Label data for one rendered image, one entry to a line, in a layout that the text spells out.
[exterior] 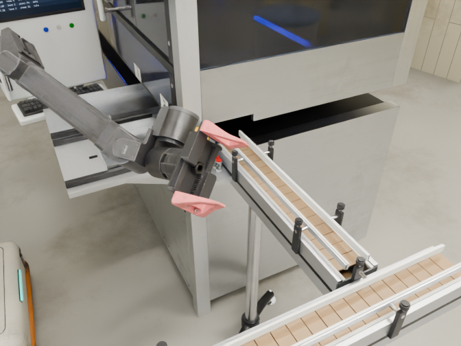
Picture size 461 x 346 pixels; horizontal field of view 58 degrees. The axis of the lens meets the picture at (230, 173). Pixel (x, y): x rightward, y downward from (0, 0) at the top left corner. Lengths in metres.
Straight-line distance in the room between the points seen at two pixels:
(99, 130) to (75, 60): 1.52
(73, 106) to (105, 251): 1.65
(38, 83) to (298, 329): 0.75
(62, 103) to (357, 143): 1.34
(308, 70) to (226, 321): 1.20
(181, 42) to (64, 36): 1.08
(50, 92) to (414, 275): 0.92
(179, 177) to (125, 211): 2.05
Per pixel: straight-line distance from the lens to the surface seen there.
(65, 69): 2.32
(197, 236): 1.71
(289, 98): 1.56
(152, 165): 0.73
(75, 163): 1.57
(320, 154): 1.80
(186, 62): 1.31
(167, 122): 0.74
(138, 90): 2.03
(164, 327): 2.09
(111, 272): 2.35
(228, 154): 1.42
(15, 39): 1.08
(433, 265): 1.16
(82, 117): 0.86
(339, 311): 1.00
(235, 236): 1.81
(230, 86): 1.41
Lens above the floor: 1.71
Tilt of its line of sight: 36 degrees down
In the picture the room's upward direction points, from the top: straight up
